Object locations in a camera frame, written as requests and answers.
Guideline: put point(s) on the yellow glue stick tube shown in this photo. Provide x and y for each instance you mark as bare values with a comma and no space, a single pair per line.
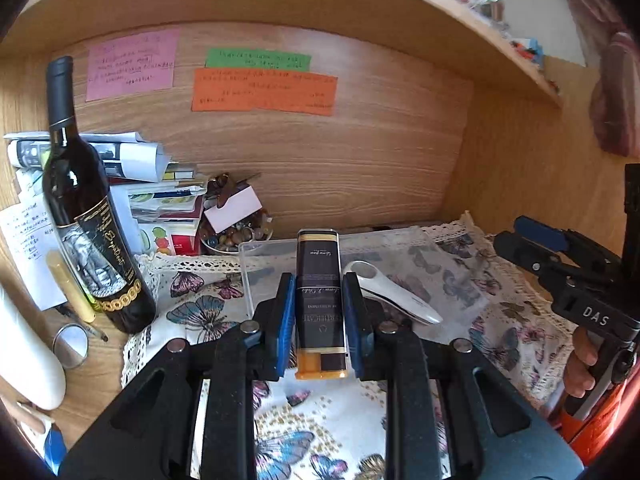
69,286

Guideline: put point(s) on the orange paper note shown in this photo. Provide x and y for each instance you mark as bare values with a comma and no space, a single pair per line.
246,89

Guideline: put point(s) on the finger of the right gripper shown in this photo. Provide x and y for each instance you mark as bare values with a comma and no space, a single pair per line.
541,234

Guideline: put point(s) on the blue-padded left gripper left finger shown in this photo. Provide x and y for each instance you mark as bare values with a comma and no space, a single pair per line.
276,318

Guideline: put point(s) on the black and amber lighter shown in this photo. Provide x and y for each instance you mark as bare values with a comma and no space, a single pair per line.
319,319

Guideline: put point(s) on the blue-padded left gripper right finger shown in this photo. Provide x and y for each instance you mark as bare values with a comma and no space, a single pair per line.
362,317

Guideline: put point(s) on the wooden shelf board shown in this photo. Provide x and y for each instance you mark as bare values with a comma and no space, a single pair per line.
443,32

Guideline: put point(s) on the clear plastic storage box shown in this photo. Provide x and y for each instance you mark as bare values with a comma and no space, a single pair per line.
442,269

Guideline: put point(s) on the dark wine bottle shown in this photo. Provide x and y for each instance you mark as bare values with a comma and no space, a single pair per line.
79,202

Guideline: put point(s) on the green paper note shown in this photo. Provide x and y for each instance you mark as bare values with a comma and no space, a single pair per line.
257,58

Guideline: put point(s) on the white plastic bottle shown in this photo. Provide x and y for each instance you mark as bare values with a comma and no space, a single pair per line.
27,364

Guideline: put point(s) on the stack of magazines and papers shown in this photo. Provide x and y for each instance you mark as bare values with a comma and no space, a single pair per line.
164,196

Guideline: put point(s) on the brown patterned curtain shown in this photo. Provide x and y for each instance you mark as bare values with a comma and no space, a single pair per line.
608,43

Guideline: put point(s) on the white paper card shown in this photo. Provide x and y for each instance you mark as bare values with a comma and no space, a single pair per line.
238,206

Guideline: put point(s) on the pink paper note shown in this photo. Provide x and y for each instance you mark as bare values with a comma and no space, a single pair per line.
132,64

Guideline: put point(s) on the bowl of small stones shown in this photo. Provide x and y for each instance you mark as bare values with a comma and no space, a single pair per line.
255,228

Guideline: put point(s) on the small round mirror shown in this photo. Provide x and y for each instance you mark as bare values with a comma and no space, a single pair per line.
70,345

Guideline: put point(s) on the black pen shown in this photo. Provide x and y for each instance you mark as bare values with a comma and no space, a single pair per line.
65,310

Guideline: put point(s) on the person's right hand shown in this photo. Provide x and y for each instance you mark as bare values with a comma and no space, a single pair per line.
577,378

